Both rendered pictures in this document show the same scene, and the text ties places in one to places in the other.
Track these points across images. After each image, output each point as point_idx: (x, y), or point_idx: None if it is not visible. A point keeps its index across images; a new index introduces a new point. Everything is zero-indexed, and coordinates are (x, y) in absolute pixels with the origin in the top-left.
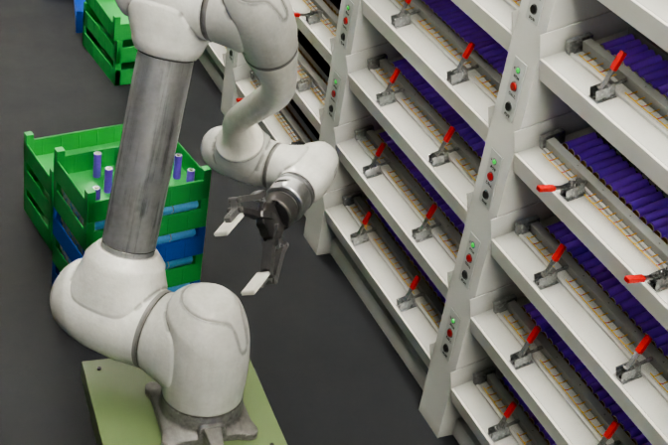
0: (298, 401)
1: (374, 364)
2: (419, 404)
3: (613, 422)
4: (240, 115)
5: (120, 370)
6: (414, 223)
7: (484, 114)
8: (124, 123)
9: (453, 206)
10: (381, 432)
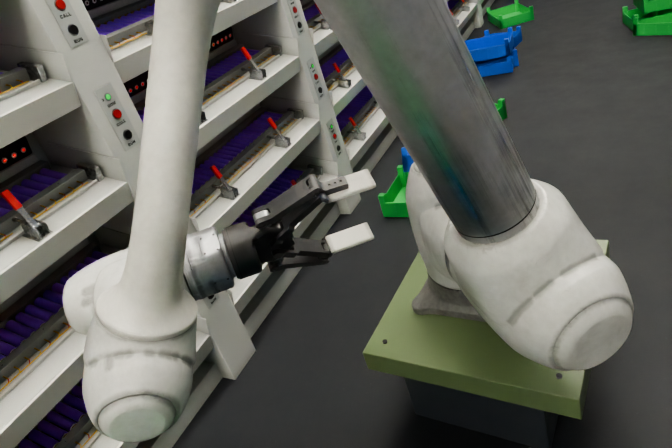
0: (309, 439)
1: (203, 446)
2: (233, 374)
3: (269, 118)
4: (193, 157)
5: (530, 365)
6: (75, 341)
7: (46, 90)
8: (448, 22)
9: (107, 212)
10: (284, 373)
